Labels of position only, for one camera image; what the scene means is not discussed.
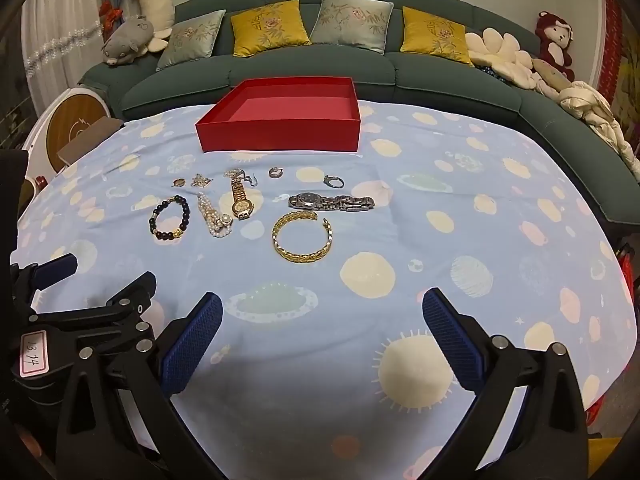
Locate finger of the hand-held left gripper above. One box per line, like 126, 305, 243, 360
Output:
30, 271, 157, 346
10, 254, 78, 311

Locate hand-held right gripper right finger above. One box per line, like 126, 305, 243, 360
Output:
420, 287, 588, 480

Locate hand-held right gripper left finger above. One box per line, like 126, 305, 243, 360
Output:
55, 291, 224, 480

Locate black bead bracelet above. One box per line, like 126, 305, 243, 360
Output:
148, 195, 193, 241

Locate gold bangle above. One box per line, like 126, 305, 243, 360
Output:
271, 211, 334, 264

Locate gold wristwatch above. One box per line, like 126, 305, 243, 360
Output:
230, 178, 254, 222

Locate silver chain necklace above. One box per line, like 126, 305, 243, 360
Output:
223, 167, 261, 188

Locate small silver earrings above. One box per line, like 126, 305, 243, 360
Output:
288, 191, 376, 212

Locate red cardboard box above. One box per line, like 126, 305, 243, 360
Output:
195, 77, 362, 153

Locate brown cardboard piece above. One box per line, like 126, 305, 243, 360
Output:
56, 116, 126, 166

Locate blue planet print tablecloth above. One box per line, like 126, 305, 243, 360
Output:
10, 100, 636, 480

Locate round white wooden device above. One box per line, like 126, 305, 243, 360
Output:
22, 85, 111, 206

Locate white curtain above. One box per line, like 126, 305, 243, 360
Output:
20, 0, 108, 126

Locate grey pig plush toy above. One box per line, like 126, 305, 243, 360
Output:
101, 15, 156, 67

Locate red hanging ornament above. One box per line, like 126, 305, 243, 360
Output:
97, 0, 123, 41

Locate light blue embroidered pillow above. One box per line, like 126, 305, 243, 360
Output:
309, 0, 395, 56
156, 9, 227, 72

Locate cream crumpled blanket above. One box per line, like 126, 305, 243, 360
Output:
559, 80, 640, 183

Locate white long plush toy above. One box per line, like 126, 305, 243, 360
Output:
125, 0, 176, 53

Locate brown plush toy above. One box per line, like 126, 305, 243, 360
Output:
531, 57, 573, 93

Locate cream flower shaped cushion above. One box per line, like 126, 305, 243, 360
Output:
465, 29, 543, 92

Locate green fabric sofa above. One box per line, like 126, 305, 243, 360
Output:
77, 0, 640, 226

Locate yellow embroidered pillow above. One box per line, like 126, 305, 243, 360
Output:
230, 1, 312, 58
400, 6, 475, 67

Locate red monkey plush toy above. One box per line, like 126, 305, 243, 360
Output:
534, 10, 576, 81

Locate red bordered wall hanging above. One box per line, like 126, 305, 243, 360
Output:
600, 0, 640, 136

